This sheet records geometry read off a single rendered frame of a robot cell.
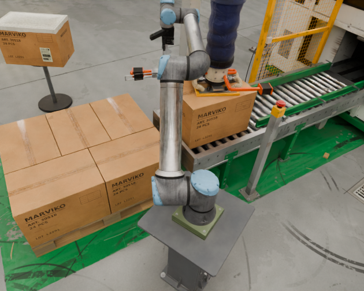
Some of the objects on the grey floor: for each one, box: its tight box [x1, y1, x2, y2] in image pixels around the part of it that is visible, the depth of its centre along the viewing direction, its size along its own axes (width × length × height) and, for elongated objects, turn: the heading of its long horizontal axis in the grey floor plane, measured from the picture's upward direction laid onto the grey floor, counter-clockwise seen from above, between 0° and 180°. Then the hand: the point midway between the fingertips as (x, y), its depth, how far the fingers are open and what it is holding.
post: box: [244, 105, 286, 196], centre depth 238 cm, size 7×7×100 cm
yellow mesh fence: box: [248, 0, 343, 83], centre depth 306 cm, size 117×10×210 cm, turn 117°
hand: (163, 54), depth 205 cm, fingers open, 14 cm apart
